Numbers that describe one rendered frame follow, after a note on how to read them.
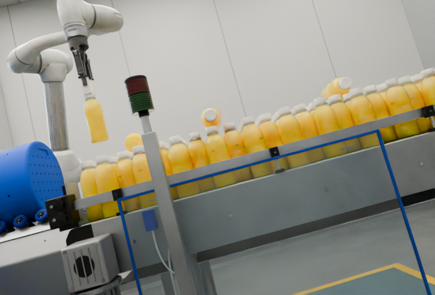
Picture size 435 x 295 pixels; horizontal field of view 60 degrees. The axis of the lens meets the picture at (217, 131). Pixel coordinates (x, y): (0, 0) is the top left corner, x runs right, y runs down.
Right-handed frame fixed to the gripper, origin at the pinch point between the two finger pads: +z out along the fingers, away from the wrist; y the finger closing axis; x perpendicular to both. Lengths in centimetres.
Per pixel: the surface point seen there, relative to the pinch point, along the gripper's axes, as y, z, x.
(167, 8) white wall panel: -270, -153, 29
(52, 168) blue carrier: 4.3, 28.6, -18.9
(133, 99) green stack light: 48, 21, 25
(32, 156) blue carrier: 17.8, 24.4, -18.9
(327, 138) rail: 30, 44, 78
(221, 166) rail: 30, 44, 44
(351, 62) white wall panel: -284, -40, 223
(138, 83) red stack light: 48, 17, 28
